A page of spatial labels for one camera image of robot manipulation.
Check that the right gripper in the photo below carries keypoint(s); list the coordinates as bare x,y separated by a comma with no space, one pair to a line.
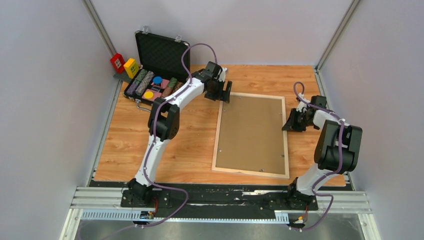
291,125

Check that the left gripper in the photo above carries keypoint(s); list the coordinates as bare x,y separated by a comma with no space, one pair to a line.
223,95

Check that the brown backing board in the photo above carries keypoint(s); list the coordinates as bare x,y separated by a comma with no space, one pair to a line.
251,136

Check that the light wooden picture frame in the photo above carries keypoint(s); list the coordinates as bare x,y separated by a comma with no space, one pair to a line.
217,139

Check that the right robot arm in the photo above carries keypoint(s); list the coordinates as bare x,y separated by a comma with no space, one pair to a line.
336,152

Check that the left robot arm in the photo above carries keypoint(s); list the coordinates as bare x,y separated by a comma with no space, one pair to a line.
164,123

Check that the black poker chip case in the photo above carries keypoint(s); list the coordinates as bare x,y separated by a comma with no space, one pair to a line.
159,56

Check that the blue round chip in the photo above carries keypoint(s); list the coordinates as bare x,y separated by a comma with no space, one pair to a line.
157,80

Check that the yellow round chip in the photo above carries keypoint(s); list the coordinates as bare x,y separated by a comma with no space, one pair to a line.
148,95

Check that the yellow toy house block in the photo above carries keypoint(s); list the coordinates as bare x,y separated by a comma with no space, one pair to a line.
131,67

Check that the red toy house block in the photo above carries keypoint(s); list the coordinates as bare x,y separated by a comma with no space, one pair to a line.
118,63

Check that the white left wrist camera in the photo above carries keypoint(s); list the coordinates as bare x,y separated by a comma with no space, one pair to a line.
222,74

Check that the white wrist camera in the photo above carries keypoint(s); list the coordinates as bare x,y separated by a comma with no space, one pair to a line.
222,74
302,103

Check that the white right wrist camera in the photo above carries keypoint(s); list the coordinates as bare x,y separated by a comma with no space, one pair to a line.
302,103

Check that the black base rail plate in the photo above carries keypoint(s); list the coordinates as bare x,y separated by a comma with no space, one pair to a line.
216,201

